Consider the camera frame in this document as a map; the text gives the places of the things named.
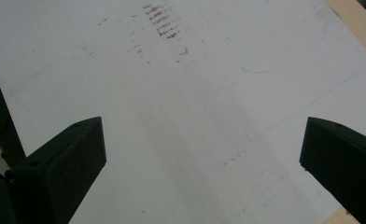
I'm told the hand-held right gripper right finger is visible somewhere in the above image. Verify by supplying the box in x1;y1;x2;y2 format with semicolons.
299;116;366;224

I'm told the white paper sheet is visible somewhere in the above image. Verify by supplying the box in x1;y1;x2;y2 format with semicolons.
0;0;366;224

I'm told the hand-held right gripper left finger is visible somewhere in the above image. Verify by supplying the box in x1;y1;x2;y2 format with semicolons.
10;116;107;224

